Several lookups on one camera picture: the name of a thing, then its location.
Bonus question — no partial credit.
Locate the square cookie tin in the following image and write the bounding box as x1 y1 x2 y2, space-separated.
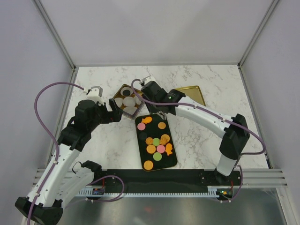
113 84 144 120

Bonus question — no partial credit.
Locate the black sandwich cookie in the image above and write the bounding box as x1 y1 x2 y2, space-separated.
123 89 131 96
138 132 148 141

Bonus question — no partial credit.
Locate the gold tin lid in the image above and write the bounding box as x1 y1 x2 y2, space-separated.
176 85 206 106

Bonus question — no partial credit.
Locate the orange swirl cookie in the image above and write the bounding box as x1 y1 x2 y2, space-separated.
145 137 153 145
160 134 170 145

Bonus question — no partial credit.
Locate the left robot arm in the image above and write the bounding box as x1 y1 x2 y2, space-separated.
15 99 122 225

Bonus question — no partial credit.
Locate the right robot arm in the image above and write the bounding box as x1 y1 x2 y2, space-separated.
141 77 250 185

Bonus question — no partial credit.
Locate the white paper cup left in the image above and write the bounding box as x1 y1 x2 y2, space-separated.
114 97 123 109

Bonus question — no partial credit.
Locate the white paper cup bottom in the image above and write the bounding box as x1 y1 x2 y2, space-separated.
123 106 137 115

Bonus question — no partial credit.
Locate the white paper cup right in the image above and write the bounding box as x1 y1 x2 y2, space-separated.
134 94 143 105

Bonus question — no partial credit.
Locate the white paper cup top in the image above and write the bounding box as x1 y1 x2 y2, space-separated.
120 87 133 97

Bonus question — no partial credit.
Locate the pink sandwich cookie top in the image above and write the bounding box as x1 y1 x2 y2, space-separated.
137 123 146 131

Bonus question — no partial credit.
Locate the pink sandwich cookie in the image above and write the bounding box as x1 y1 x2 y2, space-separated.
137 123 146 131
157 145 165 154

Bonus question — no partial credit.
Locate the orange fish cookie top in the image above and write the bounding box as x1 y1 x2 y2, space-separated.
141 116 152 124

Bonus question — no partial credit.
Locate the orange fish cookie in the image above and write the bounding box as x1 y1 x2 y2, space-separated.
165 143 173 156
141 116 152 124

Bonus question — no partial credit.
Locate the green sandwich cookie upper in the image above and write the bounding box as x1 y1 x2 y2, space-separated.
153 138 160 146

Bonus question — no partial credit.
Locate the green sandwich cookie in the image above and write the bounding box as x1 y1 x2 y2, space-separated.
153 152 162 161
153 138 160 146

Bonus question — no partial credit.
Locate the orange dotted biscuit middle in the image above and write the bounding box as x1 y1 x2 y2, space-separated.
146 144 156 154

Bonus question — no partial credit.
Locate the orange dotted biscuit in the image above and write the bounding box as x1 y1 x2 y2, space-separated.
161 134 170 141
146 144 156 154
143 160 154 171

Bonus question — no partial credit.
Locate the orange dotted biscuit right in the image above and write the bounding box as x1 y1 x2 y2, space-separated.
161 134 170 141

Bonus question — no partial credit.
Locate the black rectangular tray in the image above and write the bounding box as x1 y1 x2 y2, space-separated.
135 114 178 172

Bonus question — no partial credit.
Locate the pink sandwich cookie lower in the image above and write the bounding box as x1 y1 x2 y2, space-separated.
157 145 165 154

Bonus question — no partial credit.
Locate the green sandwich cookie lower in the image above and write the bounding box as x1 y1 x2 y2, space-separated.
153 152 162 161

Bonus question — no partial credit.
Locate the orange dotted biscuit bottom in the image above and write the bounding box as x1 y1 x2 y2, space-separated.
143 160 154 171

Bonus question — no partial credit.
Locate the orange fish cookie lower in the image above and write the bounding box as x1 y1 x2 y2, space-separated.
165 143 173 156

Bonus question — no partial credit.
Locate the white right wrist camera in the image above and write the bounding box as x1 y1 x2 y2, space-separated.
140 75 156 87

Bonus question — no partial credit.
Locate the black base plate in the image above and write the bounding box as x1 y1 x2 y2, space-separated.
99 169 241 194

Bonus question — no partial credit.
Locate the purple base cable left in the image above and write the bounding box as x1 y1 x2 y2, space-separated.
85 175 124 203

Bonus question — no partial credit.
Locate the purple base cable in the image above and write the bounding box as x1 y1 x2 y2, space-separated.
85 175 124 203
217 164 243 204

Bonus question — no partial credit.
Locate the aluminium frame left post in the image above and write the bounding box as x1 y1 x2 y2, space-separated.
32 0 76 71

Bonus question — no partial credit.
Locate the aluminium frame post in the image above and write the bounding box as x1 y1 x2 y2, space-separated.
237 0 281 70
32 0 76 71

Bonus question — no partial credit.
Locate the aluminium frame right post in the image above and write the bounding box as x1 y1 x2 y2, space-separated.
237 0 281 70

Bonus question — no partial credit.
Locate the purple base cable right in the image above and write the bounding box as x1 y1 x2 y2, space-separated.
217 164 243 204

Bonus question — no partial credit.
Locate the white slotted cable duct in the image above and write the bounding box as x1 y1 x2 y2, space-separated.
76 187 219 198

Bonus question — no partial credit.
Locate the aluminium front rail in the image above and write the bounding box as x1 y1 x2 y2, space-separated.
32 168 289 188

